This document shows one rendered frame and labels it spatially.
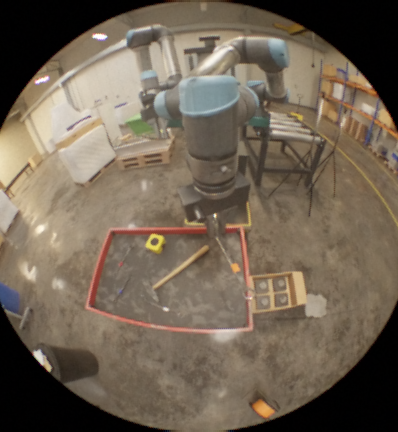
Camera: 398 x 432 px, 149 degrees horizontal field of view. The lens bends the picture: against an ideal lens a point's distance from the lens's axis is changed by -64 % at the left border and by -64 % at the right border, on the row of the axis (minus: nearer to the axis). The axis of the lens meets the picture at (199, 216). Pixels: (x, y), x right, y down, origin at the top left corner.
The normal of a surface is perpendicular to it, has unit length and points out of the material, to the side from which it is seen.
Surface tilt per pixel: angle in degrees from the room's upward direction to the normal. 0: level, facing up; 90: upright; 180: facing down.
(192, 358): 0
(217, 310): 0
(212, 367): 0
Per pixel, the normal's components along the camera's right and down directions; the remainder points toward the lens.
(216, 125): 0.09, 0.77
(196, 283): -0.10, -0.63
